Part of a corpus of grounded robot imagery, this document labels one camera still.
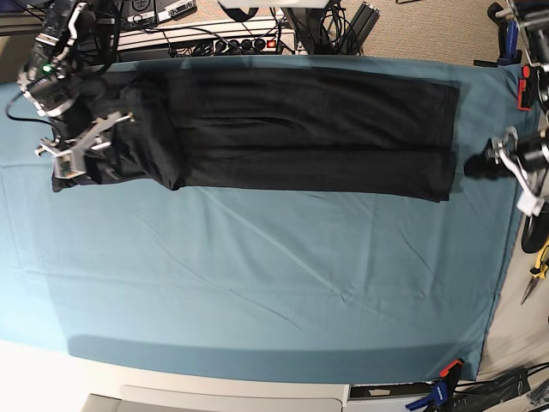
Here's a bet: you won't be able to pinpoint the red black clamp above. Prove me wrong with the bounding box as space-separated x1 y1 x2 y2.
517 64 538 112

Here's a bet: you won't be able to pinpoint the blue handled bar clamp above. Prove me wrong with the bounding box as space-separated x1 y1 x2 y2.
474 2 522 68

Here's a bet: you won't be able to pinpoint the blue orange clamp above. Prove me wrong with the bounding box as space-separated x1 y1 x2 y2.
406 358 464 411

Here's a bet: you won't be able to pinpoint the teal table cloth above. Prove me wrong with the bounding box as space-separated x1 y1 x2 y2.
0 54 542 383

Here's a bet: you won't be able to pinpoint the white table frame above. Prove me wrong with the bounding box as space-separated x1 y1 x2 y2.
81 382 405 411

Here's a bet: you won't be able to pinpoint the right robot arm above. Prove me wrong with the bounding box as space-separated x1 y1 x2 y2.
4 1 132 179

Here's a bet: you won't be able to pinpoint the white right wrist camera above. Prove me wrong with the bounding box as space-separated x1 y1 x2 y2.
52 149 87 179

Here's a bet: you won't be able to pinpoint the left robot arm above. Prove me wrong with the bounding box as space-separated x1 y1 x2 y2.
463 1 548 196

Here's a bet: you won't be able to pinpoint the black T-shirt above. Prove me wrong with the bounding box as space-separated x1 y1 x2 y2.
51 68 460 202

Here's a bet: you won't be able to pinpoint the black electronics boxes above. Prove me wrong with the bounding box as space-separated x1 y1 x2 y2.
121 0 197 26

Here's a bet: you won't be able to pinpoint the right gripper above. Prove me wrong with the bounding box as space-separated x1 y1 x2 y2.
34 111 135 166

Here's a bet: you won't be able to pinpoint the yellow handled pliers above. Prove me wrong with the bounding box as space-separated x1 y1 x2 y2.
521 240 548 305

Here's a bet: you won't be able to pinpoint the black computer mouse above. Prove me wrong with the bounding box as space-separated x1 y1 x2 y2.
521 215 548 254

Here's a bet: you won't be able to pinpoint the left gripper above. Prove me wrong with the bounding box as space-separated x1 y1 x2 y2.
463 126 548 193

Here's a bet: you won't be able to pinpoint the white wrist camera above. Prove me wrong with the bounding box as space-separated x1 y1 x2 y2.
52 149 87 179
516 191 546 217

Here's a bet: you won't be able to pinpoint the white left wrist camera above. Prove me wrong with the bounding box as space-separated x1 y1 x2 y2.
516 191 546 217

